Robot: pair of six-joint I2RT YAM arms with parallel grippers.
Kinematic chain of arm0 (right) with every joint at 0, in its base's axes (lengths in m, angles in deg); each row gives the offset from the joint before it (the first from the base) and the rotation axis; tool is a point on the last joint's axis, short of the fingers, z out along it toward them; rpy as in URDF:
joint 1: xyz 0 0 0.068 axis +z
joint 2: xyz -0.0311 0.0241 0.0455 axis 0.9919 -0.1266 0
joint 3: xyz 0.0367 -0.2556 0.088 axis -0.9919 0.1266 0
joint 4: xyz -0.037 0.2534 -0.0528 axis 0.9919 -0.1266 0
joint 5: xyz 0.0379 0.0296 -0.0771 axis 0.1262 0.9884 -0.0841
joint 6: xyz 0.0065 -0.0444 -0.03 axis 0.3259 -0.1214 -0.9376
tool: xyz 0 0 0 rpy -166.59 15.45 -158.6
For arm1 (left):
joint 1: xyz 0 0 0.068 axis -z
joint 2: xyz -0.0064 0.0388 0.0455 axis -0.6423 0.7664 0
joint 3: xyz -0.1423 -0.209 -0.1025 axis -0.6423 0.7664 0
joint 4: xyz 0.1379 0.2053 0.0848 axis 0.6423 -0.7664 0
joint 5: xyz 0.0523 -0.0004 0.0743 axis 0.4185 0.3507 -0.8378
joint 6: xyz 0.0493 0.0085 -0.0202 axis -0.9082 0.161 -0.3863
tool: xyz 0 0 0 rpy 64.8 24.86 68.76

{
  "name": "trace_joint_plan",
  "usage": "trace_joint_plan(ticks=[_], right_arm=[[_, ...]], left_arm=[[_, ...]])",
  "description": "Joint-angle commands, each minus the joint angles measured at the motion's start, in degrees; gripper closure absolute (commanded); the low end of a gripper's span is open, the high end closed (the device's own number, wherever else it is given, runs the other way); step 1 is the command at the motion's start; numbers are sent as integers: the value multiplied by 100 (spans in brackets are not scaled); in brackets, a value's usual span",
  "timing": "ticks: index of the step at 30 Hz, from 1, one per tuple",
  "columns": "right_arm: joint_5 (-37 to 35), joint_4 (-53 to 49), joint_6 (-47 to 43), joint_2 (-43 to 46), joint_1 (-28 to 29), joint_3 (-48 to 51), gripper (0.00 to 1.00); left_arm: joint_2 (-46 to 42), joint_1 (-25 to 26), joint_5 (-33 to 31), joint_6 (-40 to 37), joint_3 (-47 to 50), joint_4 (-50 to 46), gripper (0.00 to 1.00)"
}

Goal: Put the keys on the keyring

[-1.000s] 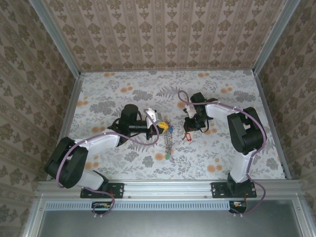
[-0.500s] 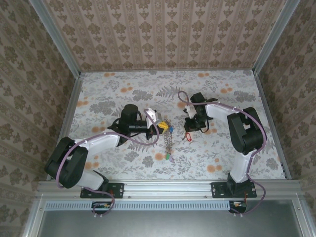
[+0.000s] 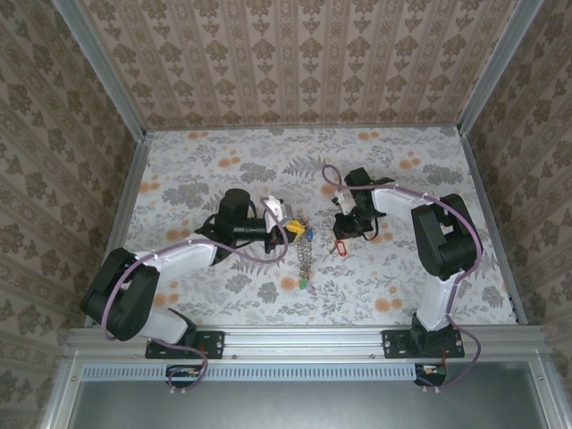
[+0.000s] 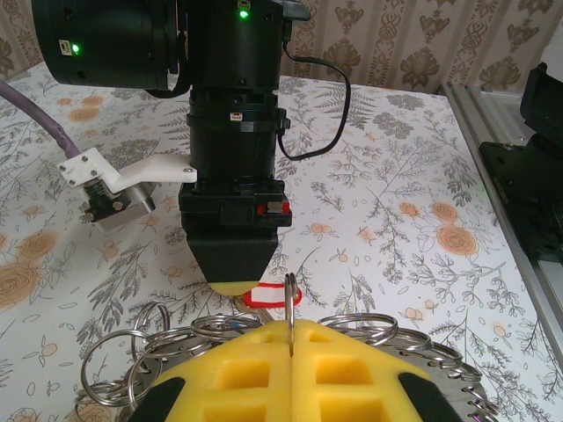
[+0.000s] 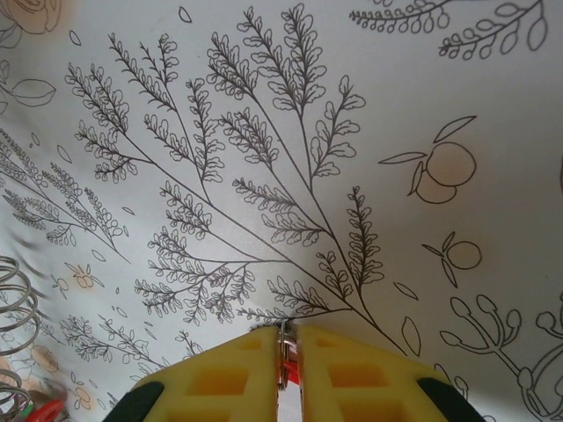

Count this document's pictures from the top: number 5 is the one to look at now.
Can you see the red key tag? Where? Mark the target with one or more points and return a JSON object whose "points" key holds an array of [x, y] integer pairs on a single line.
{"points": [[48, 411], [291, 370]]}

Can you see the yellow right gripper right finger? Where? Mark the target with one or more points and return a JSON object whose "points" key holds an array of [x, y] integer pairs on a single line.
{"points": [[365, 387]]}

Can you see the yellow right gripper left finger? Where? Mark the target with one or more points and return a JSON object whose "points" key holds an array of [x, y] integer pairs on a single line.
{"points": [[211, 387]]}

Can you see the silver key with red tag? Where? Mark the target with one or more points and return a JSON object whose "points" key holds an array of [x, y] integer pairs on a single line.
{"points": [[285, 340]]}

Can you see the floral patterned tablecloth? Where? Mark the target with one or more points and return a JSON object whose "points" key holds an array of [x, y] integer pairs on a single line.
{"points": [[264, 132]]}

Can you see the green key tag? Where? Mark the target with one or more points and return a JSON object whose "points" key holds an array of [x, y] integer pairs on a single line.
{"points": [[25, 412]]}

